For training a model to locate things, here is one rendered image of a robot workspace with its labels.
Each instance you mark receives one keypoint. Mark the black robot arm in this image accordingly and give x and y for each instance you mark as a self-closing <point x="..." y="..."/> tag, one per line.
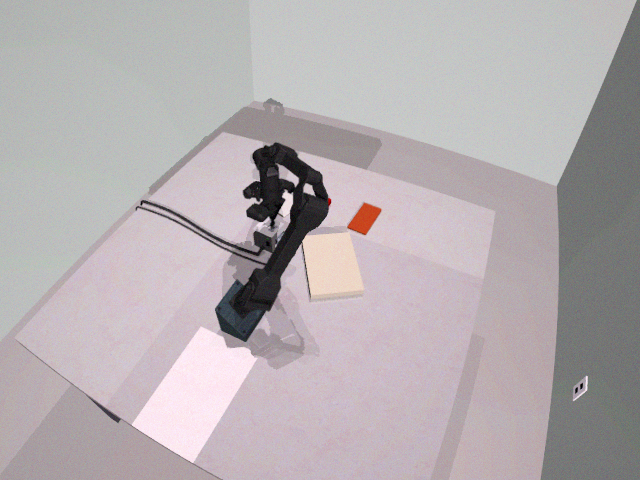
<point x="307" y="213"/>

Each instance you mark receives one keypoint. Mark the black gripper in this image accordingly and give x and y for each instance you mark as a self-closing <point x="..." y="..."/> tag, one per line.
<point x="272" y="201"/>

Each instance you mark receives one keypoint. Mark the beige flat box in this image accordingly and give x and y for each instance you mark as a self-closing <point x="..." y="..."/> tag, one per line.
<point x="331" y="266"/>

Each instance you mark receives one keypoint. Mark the orange flat slab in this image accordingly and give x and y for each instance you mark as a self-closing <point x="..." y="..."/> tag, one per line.
<point x="364" y="219"/>

